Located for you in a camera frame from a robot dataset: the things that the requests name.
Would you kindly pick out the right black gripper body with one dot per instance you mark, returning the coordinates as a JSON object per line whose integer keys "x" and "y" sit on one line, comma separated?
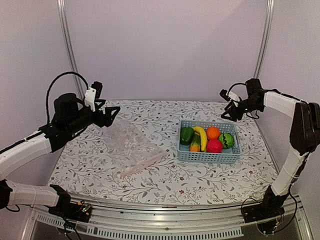
{"x": 240, "y": 114}

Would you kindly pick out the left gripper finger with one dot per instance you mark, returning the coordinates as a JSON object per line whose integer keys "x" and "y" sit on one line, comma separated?
{"x": 111, "y": 113}
{"x": 99, "y": 103}

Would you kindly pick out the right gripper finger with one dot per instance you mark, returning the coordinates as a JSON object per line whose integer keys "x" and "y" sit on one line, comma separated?
{"x": 228, "y": 114}
{"x": 230, "y": 106}

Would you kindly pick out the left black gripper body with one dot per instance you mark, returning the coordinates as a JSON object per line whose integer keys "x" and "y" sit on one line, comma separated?
{"x": 99, "y": 121}

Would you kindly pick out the clear zip top bag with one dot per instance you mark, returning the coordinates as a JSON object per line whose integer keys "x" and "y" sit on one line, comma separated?
{"x": 128, "y": 150}

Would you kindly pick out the light blue perforated basket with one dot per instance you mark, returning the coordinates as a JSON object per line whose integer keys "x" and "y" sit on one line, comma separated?
{"x": 228, "y": 156}

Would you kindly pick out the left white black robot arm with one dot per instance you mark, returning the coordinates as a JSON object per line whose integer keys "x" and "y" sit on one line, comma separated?
{"x": 71, "y": 118}

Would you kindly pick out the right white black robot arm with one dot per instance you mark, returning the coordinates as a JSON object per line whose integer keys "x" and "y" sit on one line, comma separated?
{"x": 304, "y": 138}

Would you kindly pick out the green toy watermelon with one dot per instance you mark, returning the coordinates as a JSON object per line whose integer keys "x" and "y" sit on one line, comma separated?
{"x": 227, "y": 140}

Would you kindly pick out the orange toy orange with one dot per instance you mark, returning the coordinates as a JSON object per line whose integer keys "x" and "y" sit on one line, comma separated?
{"x": 213, "y": 133}

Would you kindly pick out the yellow toy banana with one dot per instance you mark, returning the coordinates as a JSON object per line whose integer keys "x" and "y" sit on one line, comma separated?
{"x": 203, "y": 138}

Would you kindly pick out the red toy apple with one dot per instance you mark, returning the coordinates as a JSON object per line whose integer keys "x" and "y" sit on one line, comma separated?
{"x": 214, "y": 146}

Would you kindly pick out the green toy pepper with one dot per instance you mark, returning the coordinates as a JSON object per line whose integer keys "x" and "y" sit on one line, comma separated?
{"x": 186, "y": 135}

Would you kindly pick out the orange green toy mango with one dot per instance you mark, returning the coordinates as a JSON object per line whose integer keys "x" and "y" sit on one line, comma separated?
{"x": 195, "y": 145}

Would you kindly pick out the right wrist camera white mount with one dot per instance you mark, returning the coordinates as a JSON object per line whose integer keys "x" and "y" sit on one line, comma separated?
{"x": 228, "y": 95}

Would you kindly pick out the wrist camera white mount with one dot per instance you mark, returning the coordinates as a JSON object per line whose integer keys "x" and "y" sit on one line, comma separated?
{"x": 92, "y": 94}
{"x": 228, "y": 95}

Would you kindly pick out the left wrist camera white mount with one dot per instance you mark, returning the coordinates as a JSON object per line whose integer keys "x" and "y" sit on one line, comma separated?
{"x": 92, "y": 94}

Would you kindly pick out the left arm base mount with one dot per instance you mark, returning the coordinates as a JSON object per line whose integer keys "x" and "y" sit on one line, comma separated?
{"x": 66, "y": 209}

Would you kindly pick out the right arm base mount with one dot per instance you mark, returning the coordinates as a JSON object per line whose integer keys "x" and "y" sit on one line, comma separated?
{"x": 270, "y": 207}

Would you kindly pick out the left aluminium frame post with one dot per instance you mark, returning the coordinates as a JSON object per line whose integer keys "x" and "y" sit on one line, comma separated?
{"x": 61, "y": 7}

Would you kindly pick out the aluminium frame post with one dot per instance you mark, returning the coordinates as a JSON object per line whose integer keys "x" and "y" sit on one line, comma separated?
{"x": 268, "y": 19}
{"x": 61, "y": 7}

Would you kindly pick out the front aluminium rail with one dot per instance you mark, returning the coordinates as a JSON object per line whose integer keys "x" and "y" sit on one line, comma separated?
{"x": 119, "y": 220}

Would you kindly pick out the right aluminium frame post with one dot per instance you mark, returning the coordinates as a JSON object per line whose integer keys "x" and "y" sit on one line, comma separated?
{"x": 268, "y": 19}

